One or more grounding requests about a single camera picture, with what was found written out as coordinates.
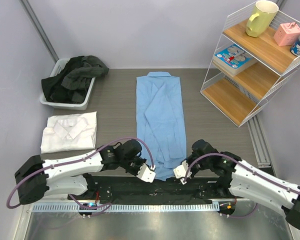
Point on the black dark clothes pile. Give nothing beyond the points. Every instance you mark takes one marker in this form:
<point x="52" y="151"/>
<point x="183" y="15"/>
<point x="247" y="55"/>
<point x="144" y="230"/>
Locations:
<point x="71" y="85"/>

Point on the white plastic laundry basket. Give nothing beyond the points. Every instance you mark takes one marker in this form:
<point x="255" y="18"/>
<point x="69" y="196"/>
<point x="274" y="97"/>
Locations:
<point x="59" y="66"/>

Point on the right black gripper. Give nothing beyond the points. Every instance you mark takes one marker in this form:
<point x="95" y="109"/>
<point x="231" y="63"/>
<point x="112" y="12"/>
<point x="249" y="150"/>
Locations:
<point x="188" y="158"/>

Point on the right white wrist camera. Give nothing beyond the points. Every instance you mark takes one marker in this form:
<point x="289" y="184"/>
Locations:
<point x="182" y="172"/>

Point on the aluminium slotted cable rail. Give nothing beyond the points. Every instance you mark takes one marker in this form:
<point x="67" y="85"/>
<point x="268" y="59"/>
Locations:
<point x="68" y="207"/>

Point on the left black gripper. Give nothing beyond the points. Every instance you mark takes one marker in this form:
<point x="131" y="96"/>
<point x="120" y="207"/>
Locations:
<point x="141" y="161"/>

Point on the light blue long sleeve shirt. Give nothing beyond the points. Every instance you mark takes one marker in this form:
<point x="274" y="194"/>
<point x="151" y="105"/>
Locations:
<point x="160" y="121"/>

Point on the pink cube power adapter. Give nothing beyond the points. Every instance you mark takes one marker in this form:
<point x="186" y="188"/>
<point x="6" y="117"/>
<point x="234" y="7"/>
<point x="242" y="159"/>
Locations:
<point x="287" y="34"/>

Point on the blue white tissue pack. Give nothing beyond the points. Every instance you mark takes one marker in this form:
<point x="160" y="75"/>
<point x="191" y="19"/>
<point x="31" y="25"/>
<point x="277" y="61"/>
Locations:
<point x="233" y="60"/>

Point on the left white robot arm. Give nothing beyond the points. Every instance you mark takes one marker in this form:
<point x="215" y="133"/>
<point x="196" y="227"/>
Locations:
<point x="38" y="178"/>

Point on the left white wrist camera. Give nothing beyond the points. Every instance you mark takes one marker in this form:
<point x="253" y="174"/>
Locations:
<point x="146" y="174"/>

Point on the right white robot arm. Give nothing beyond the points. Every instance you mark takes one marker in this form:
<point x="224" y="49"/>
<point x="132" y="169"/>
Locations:
<point x="239" y="178"/>

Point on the folded white shirt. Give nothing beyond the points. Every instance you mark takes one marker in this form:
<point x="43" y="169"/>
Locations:
<point x="72" y="132"/>

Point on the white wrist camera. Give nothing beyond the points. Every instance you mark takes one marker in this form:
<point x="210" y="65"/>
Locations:
<point x="146" y="174"/>
<point x="182" y="172"/>

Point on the yellow green ceramic mug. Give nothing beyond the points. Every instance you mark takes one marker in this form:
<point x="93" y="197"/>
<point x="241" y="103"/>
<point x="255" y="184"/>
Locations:
<point x="262" y="15"/>

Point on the white wire wooden shelf rack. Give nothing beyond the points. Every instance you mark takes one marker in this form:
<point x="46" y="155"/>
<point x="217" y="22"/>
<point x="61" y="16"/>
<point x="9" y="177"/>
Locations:
<point x="243" y="96"/>

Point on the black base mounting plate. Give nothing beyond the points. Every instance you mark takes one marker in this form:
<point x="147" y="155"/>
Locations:
<point x="128" y="190"/>

